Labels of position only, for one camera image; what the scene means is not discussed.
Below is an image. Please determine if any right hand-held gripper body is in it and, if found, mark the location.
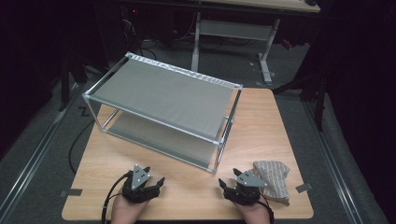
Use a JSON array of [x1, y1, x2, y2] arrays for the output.
[[223, 170, 269, 206]]

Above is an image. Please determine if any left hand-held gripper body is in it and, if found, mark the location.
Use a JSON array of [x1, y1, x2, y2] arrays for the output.
[[121, 163, 160, 204]]

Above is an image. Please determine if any beige striped towel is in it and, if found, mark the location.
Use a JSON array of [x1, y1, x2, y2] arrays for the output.
[[251, 160, 291, 207]]

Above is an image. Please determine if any two-tier metal fabric rack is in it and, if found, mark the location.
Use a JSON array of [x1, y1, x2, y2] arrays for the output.
[[82, 51, 244, 175]]

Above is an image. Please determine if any person's right hand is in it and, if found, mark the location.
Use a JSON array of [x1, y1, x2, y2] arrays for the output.
[[232, 199, 271, 224]]

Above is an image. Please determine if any person's left hand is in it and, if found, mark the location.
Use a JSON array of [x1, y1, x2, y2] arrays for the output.
[[110, 196, 149, 224]]

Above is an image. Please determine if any grey tape piece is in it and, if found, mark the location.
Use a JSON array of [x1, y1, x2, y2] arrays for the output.
[[295, 183, 313, 194], [59, 188, 83, 198]]

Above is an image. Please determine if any black metal stand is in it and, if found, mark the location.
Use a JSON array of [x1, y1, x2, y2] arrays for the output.
[[59, 55, 110, 112], [272, 71, 328, 132]]

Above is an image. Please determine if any white-legged desk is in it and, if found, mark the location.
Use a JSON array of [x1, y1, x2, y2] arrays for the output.
[[190, 0, 321, 85]]

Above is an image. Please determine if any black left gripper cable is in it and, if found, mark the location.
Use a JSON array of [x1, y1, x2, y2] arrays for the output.
[[101, 172, 130, 224]]

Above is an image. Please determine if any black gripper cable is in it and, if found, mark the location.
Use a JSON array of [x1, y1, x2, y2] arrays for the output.
[[101, 172, 130, 224], [258, 192, 276, 224]]

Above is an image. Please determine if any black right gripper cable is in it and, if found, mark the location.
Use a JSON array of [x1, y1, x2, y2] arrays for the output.
[[258, 192, 276, 224]]

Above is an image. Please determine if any black floor cable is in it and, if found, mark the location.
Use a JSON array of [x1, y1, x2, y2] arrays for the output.
[[68, 118, 97, 175]]

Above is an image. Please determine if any metal floor rail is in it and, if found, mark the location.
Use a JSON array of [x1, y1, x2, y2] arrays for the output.
[[0, 90, 78, 218], [303, 101, 363, 224]]

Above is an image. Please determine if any bundle of black cables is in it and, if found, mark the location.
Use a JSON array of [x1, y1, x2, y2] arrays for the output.
[[120, 6, 158, 62]]

